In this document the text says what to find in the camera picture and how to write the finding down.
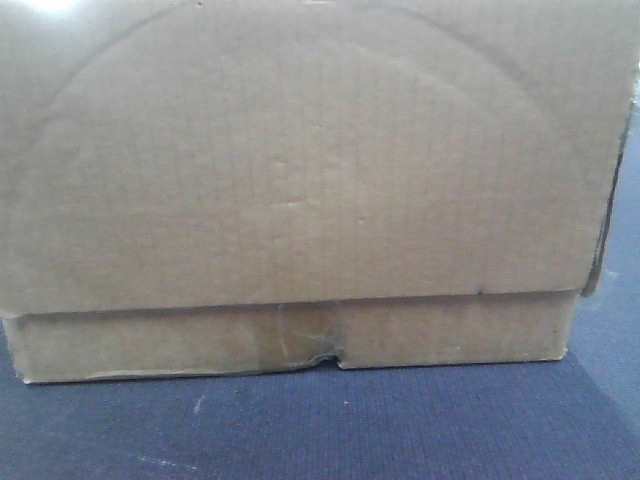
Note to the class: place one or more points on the brown cardboard carton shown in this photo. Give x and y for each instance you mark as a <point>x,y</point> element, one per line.
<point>196,188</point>

